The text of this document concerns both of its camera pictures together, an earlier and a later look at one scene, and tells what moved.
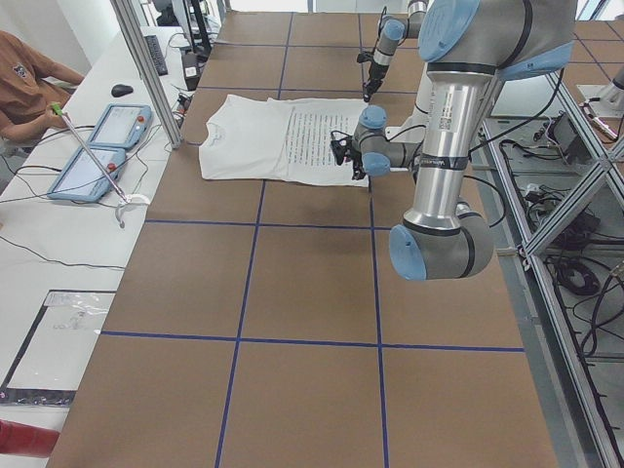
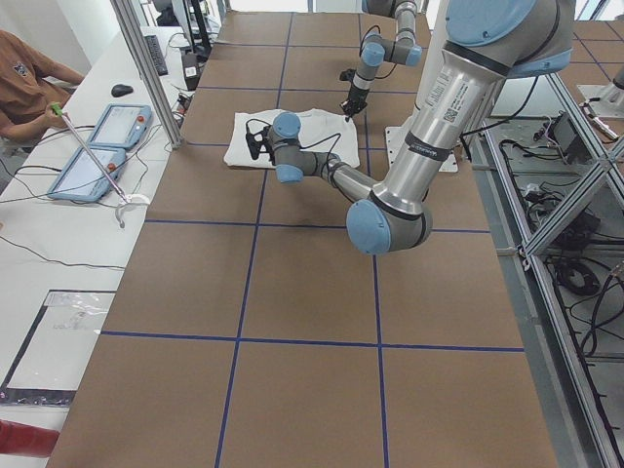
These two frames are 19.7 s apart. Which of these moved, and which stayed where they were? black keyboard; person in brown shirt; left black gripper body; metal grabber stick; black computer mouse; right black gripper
Moved: right black gripper; left black gripper body
Stayed: black computer mouse; metal grabber stick; black keyboard; person in brown shirt
